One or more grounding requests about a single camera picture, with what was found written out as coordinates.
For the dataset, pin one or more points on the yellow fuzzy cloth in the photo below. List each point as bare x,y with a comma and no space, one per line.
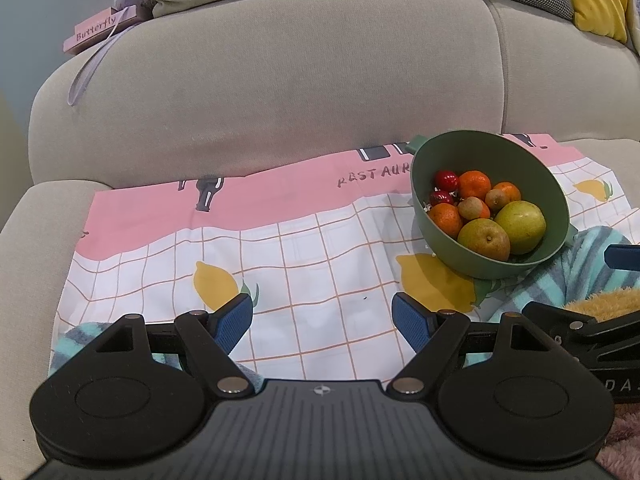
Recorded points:
605,302

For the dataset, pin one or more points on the green pear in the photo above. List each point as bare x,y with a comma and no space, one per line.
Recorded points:
521,225

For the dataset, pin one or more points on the orange mandarin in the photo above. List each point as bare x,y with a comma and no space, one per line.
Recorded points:
474,184
445,218
507,191

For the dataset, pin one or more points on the pink and white printed cloth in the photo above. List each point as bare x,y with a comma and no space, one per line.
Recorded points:
300,260

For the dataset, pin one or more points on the pink gift box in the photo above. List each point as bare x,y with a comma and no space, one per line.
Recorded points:
97,30

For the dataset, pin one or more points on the yellow-brown pear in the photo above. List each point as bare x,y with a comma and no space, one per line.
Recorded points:
484,241

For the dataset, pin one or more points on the beige fabric sofa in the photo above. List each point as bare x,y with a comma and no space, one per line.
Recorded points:
275,85

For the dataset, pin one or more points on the small brown kiwi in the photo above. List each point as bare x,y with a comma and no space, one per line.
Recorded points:
471,208
497,198

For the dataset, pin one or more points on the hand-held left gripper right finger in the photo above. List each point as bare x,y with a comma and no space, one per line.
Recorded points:
407,320

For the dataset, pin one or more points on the pink fluffy rug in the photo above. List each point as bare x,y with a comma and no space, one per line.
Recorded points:
622,435

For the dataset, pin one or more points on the teal striped blanket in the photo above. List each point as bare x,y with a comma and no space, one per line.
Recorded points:
580,265

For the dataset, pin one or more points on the purple ribbon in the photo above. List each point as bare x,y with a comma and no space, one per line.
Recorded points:
87,72

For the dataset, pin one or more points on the red tomato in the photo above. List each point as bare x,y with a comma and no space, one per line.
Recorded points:
446,180
440,197

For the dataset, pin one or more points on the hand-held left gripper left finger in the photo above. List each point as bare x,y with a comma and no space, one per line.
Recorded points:
234,322

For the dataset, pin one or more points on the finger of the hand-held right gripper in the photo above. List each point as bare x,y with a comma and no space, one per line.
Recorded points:
624,257
555,317

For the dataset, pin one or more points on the green colander bowl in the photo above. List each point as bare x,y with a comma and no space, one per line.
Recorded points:
540,170

